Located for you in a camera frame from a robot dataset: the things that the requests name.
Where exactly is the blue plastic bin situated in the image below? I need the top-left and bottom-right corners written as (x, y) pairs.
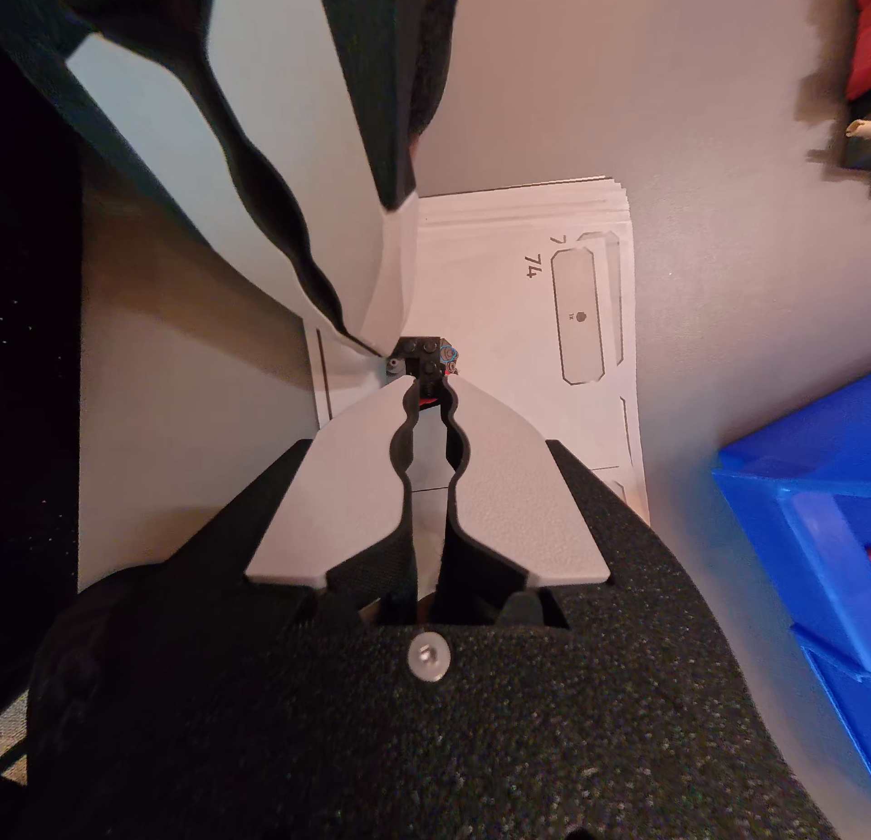
top-left (711, 373), bottom-right (871, 742)

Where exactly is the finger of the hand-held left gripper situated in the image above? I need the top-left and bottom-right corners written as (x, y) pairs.
top-left (67, 32), bottom-right (383, 359)
top-left (206, 0), bottom-right (421, 352)

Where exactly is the red black brick model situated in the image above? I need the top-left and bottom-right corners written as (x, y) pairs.
top-left (840, 0), bottom-right (871, 174)

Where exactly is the small black red brick assembly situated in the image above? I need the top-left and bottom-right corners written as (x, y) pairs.
top-left (383, 335), bottom-right (464, 411)

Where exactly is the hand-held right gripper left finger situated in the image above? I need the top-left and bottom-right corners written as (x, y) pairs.
top-left (244, 375), bottom-right (419, 619)

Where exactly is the white instruction booklet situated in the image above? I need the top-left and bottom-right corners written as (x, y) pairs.
top-left (304, 175), bottom-right (651, 603)

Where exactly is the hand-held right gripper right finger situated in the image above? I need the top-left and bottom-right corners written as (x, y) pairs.
top-left (439, 375), bottom-right (611, 619)

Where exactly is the black dimpled rounded object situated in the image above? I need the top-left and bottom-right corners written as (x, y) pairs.
top-left (26, 561), bottom-right (174, 796)

